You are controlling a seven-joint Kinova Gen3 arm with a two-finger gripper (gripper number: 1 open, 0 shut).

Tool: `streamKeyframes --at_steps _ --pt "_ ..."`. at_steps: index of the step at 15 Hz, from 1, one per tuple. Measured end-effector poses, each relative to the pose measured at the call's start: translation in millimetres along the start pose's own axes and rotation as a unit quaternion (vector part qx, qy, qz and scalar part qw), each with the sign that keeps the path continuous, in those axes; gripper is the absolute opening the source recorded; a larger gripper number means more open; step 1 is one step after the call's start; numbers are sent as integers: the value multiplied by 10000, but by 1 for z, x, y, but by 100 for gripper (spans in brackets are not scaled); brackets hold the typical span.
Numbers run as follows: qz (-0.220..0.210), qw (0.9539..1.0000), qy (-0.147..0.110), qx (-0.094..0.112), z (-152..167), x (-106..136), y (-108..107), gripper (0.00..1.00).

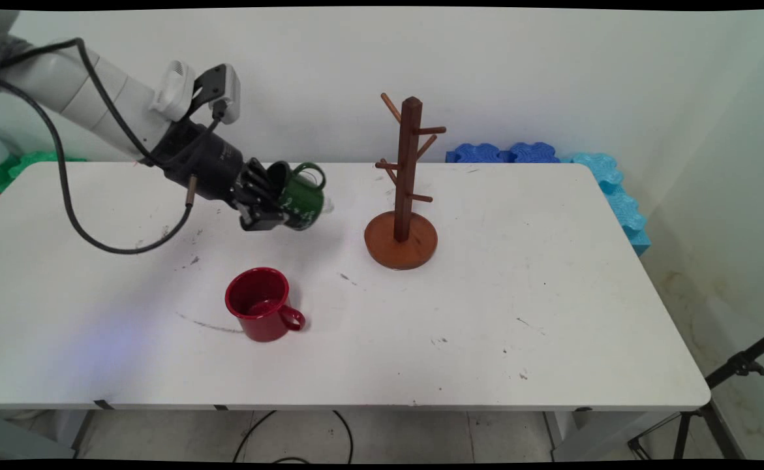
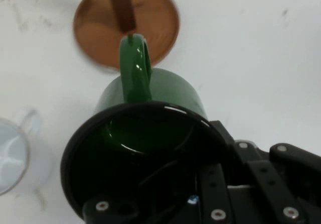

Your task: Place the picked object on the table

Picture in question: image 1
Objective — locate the dark blue foam mat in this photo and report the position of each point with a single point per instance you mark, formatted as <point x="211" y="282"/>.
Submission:
<point x="499" y="153"/>

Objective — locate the green foam mat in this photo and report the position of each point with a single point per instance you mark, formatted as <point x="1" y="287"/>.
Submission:
<point x="23" y="163"/>

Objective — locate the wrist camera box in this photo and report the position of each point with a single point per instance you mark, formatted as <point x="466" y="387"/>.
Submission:
<point x="222" y="88"/>

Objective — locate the black tripod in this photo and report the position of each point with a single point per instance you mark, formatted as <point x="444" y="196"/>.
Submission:
<point x="714" y="405"/>

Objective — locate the green enamel mug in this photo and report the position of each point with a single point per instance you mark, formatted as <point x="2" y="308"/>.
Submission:
<point x="303" y="196"/>

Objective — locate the brown wooden mug tree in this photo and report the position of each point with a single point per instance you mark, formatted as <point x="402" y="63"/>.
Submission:
<point x="404" y="196"/>

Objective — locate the white table leg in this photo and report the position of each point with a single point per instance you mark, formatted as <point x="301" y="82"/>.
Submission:
<point x="580" y="434"/>

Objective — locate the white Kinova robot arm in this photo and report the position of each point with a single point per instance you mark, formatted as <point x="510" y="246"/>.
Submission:
<point x="81" y="91"/>

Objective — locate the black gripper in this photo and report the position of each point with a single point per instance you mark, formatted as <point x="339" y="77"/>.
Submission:
<point x="209" y="163"/>

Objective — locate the light blue foam mat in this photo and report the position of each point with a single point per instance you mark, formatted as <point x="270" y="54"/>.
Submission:
<point x="620" y="199"/>

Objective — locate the white enamel mug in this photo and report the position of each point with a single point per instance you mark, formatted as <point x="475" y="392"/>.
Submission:
<point x="327" y="205"/>

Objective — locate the red enamel mug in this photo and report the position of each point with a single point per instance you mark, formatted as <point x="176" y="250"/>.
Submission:
<point x="261" y="307"/>

